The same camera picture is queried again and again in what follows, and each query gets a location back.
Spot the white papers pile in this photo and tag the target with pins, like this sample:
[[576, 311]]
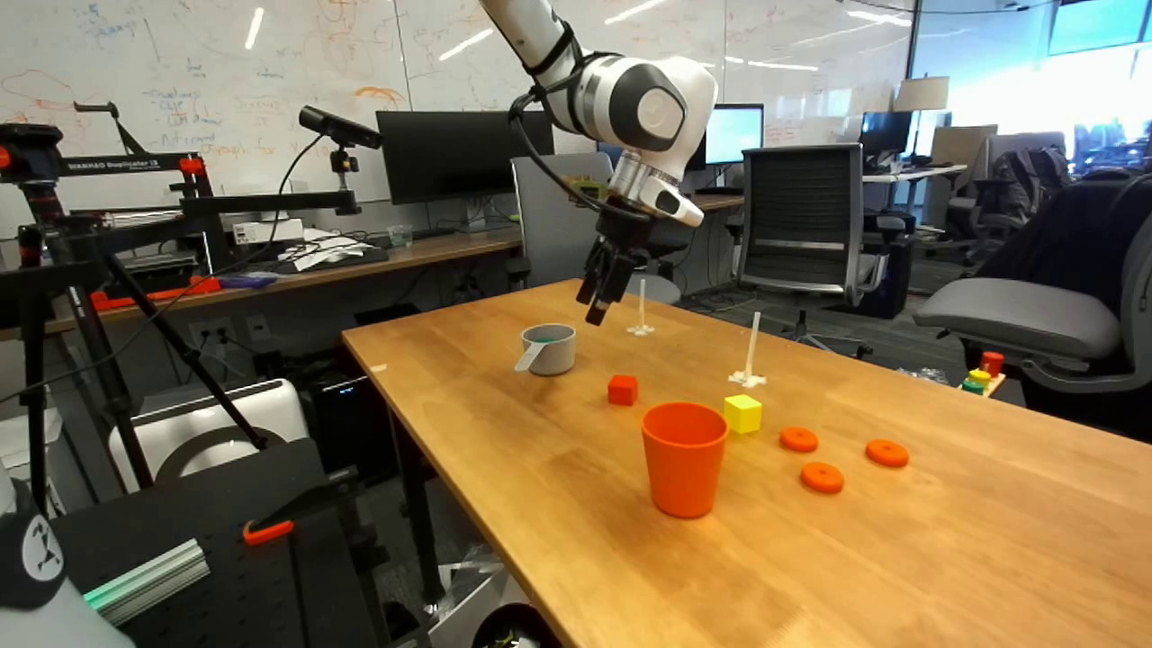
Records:
[[324, 253]]

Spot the black camera on stand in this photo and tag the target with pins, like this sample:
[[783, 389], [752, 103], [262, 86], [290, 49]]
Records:
[[338, 125]]

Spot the white hard case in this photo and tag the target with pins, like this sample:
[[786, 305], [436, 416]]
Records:
[[239, 416]]

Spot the white distant desk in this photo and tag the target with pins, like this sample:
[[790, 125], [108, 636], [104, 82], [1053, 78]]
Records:
[[911, 175]]

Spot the black tripod rig orange knobs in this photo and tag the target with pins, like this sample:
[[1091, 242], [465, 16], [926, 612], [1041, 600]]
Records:
[[108, 163]]

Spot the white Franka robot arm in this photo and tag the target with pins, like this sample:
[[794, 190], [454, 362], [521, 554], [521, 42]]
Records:
[[636, 108]]

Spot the orange flat disc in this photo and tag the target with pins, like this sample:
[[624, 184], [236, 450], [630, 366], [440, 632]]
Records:
[[801, 442], [887, 454], [824, 481]]

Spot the thin white peg stand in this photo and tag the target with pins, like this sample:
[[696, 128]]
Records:
[[641, 328], [747, 378]]

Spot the black draped jacket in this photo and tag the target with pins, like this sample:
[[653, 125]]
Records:
[[1083, 229]]

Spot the orange clamp tool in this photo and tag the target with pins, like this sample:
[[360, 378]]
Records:
[[158, 293]]

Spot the grey padded office chair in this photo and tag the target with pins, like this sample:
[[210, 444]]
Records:
[[1022, 317]]

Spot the colourful stacking toy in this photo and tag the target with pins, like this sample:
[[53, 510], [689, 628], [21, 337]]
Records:
[[980, 383]]

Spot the black mesh office chair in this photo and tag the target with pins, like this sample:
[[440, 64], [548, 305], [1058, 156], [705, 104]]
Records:
[[801, 216]]

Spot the large black monitor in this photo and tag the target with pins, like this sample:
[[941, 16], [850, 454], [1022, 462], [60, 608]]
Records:
[[468, 156]]

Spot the long wooden desk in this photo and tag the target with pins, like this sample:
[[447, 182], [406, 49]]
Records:
[[454, 248]]

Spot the grey green tube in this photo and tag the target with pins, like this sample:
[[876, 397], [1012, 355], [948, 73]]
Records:
[[149, 580]]

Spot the beige lamp shade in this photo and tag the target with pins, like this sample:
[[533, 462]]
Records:
[[924, 94]]

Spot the small distant monitor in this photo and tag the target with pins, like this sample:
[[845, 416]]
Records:
[[884, 132]]

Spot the black bag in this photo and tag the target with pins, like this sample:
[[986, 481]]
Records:
[[239, 588]]

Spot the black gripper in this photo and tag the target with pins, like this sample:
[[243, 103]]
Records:
[[636, 233]]

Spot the yellow cube block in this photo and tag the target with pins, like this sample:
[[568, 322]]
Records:
[[744, 416]]

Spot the orange plastic cup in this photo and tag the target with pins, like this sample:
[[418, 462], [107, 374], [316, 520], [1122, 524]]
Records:
[[684, 469]]

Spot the orange cube block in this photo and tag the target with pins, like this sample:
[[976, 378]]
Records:
[[624, 389]]

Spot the monitor with lit screen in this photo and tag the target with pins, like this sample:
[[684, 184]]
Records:
[[735, 134]]

